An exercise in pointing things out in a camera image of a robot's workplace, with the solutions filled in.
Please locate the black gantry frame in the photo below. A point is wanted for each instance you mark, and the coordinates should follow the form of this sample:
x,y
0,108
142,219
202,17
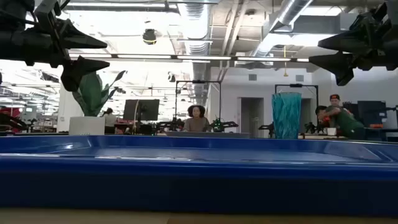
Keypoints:
x,y
296,85
198,82

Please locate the white plant pot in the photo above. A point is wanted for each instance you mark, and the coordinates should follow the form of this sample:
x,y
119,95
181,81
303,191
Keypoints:
x,y
86,126

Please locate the black ceiling camera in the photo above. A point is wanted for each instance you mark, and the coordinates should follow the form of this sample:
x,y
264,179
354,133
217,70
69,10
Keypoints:
x,y
149,36

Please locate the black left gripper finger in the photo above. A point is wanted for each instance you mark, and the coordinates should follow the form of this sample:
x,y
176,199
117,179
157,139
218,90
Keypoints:
x,y
79,39
74,73

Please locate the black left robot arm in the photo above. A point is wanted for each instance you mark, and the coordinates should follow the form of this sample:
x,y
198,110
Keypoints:
x,y
15,12

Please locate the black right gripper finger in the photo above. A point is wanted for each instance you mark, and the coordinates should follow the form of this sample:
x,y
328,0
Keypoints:
x,y
351,42
340,67

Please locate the green leafy plant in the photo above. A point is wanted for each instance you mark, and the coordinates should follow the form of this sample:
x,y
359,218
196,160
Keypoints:
x,y
91,99

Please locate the blue plastic tray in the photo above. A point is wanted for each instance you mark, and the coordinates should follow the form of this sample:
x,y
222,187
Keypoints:
x,y
199,183

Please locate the teal faceted plastic cup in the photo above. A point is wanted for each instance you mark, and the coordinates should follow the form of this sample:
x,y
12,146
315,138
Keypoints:
x,y
286,115

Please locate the black computer monitor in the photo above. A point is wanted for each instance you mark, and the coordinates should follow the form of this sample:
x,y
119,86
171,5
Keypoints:
x,y
371,112
146,109

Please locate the person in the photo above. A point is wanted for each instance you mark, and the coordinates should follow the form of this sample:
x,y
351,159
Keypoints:
x,y
335,100
109,119
196,121
345,123

